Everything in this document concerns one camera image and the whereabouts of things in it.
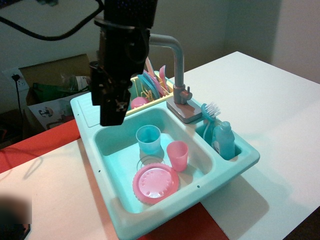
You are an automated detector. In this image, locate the black power cable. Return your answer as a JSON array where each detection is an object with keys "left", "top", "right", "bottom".
[{"left": 11, "top": 73, "right": 24, "bottom": 118}]

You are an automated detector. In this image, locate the blue soap bottle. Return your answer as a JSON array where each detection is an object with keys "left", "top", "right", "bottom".
[{"left": 211, "top": 121, "right": 236, "bottom": 160}]

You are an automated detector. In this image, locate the yellow dish rack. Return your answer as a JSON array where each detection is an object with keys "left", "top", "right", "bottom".
[{"left": 126, "top": 77, "right": 173, "bottom": 116}]

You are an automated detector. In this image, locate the white wall outlet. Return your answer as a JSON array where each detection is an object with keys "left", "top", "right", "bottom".
[{"left": 2, "top": 67, "right": 29, "bottom": 92}]

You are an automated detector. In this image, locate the teal toy sink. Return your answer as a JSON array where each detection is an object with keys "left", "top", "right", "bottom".
[{"left": 70, "top": 93, "right": 260, "bottom": 240}]

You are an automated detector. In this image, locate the pink toy fork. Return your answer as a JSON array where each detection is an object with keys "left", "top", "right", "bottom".
[{"left": 159, "top": 65, "right": 167, "bottom": 88}]

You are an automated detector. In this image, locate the blue plate in rack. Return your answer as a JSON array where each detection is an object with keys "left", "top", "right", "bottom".
[{"left": 137, "top": 74, "right": 160, "bottom": 100}]

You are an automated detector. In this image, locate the red mat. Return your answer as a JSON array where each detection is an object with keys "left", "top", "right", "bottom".
[{"left": 0, "top": 120, "right": 81, "bottom": 173}]

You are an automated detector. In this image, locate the pink plate in rack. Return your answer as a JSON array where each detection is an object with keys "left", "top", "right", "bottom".
[{"left": 143, "top": 70, "right": 165, "bottom": 97}]

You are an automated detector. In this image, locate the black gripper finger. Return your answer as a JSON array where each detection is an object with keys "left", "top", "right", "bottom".
[
  {"left": 90, "top": 67, "right": 104, "bottom": 106},
  {"left": 100, "top": 88, "right": 131, "bottom": 127}
]

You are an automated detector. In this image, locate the pink cup in sink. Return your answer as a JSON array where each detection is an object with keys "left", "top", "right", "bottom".
[{"left": 166, "top": 140, "right": 189, "bottom": 172}]

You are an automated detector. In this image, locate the pink bowl in rack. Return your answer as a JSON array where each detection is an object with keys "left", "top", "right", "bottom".
[{"left": 130, "top": 96, "right": 150, "bottom": 109}]

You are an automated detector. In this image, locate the grey toy faucet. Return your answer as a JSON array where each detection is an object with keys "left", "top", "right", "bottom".
[{"left": 149, "top": 34, "right": 202, "bottom": 124}]

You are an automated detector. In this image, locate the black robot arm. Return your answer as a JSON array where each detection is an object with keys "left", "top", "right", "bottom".
[{"left": 89, "top": 0, "right": 158, "bottom": 127}]

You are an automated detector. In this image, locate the pink plate in sink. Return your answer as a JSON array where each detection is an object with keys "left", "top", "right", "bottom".
[{"left": 132, "top": 163, "right": 180, "bottom": 205}]

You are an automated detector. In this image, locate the blue dish brush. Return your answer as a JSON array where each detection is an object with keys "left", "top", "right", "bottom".
[{"left": 201, "top": 102, "right": 221, "bottom": 140}]

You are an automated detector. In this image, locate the cardboard box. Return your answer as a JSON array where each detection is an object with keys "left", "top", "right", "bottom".
[{"left": 20, "top": 54, "right": 90, "bottom": 132}]

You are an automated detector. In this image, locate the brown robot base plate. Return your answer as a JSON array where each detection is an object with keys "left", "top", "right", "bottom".
[{"left": 0, "top": 194, "right": 32, "bottom": 240}]

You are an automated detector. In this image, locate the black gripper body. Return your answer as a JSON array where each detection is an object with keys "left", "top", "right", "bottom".
[{"left": 90, "top": 23, "right": 150, "bottom": 90}]

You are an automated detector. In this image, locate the blue cup in sink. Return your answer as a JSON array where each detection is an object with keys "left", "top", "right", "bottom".
[{"left": 135, "top": 125, "right": 161, "bottom": 155}]

